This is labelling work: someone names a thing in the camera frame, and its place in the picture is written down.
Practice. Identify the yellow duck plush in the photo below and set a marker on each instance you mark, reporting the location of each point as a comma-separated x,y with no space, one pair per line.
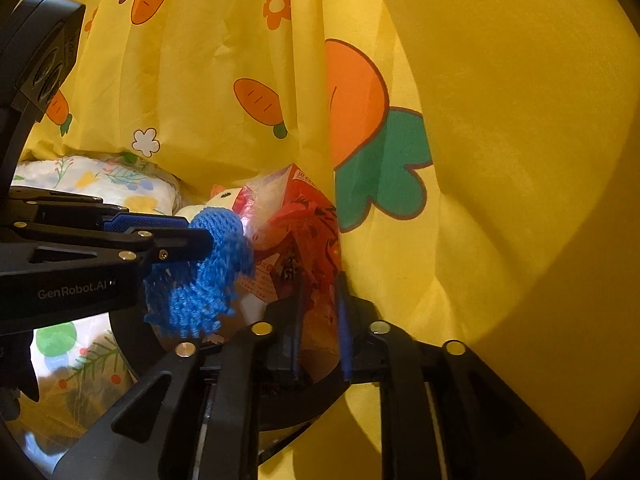
220,200

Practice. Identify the red and white plastic bag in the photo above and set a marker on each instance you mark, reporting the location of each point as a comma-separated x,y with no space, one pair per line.
305,220

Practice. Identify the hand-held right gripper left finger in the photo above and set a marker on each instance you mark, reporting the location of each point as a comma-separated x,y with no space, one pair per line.
287,340

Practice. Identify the yellow carrot print curtain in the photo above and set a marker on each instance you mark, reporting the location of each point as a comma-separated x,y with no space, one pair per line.
475,160

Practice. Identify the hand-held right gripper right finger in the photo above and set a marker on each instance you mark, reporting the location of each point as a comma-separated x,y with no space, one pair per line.
345,340

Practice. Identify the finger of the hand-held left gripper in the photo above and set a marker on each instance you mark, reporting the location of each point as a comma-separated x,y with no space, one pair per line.
145,221
185,247

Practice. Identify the blue foam net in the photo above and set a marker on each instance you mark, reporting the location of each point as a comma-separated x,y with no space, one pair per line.
200,290

